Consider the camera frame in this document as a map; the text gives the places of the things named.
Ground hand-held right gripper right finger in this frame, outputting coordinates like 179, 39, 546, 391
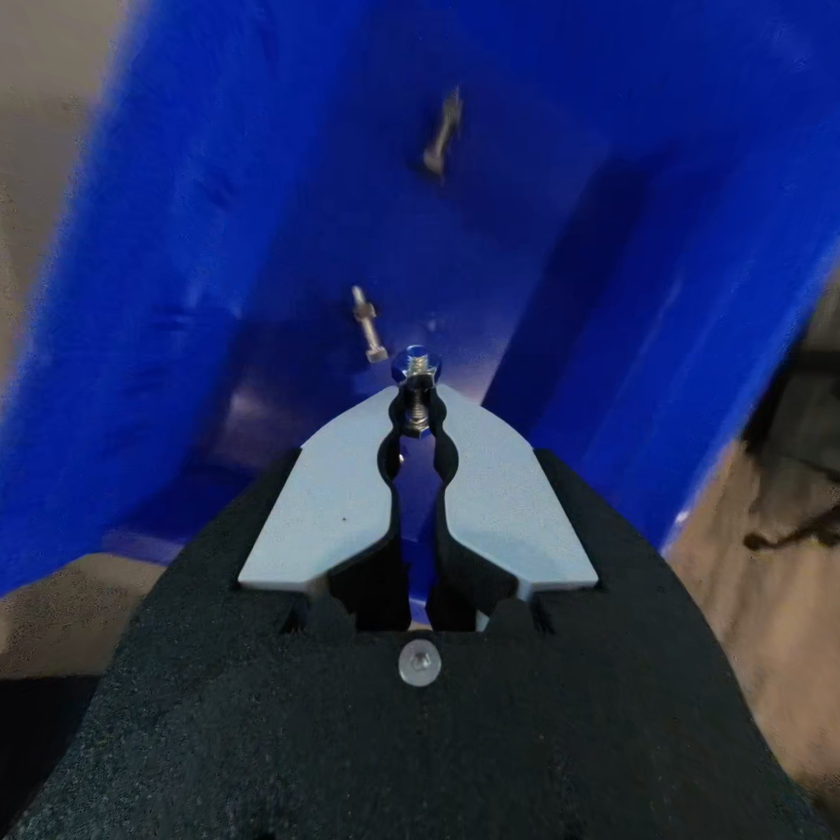
430, 384, 601, 601

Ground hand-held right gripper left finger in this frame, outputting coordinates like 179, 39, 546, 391
236, 384, 403, 599

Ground steel hex bolt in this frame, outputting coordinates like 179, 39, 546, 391
402, 353, 434, 439
420, 85, 466, 181
350, 284, 391, 365

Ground blue plastic bin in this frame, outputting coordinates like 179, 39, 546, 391
0, 0, 840, 599

